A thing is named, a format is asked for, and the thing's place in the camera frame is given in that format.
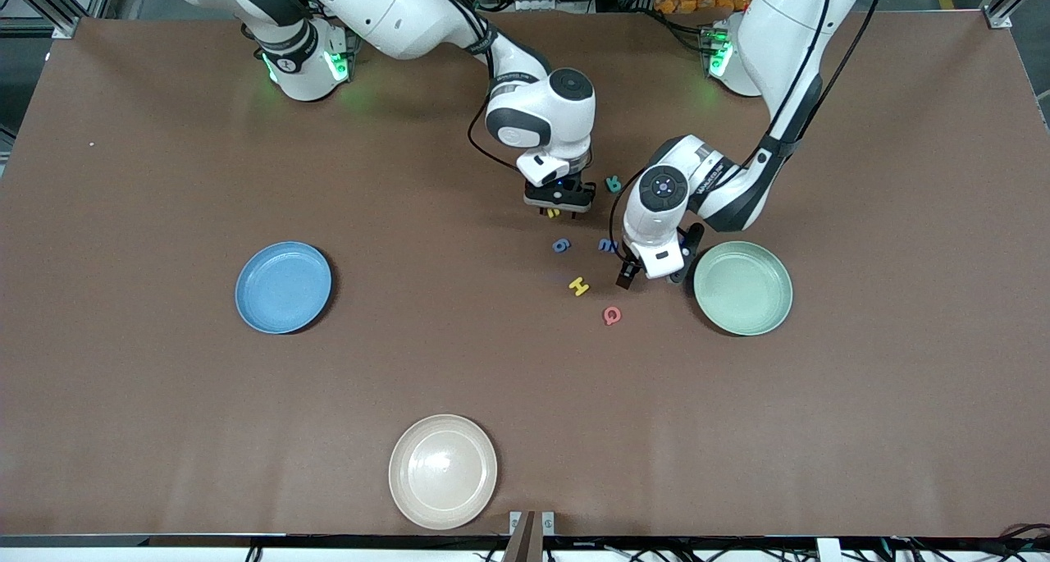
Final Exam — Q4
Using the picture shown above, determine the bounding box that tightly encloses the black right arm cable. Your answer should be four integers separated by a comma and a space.
410, 0, 530, 177

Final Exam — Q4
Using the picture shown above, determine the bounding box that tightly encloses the metal table edge bracket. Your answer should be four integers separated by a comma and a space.
502, 510, 556, 562

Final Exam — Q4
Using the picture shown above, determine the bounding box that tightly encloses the aluminium frame post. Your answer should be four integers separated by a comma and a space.
0, 0, 83, 39
980, 0, 1050, 30

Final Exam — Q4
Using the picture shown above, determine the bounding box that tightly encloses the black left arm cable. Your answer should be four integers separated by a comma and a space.
609, 0, 891, 267

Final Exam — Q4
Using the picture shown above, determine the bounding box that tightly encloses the blue plate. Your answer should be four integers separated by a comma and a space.
235, 241, 333, 335

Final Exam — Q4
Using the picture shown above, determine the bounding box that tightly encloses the black floor cable bundle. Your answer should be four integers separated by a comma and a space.
997, 523, 1050, 559

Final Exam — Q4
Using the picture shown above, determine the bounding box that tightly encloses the beige plate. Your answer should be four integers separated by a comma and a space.
388, 414, 499, 531

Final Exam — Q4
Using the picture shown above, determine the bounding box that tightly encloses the light green plate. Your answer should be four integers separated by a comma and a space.
693, 240, 794, 336

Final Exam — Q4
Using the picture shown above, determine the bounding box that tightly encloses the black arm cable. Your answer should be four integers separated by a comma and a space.
410, 0, 530, 177
609, 0, 891, 267

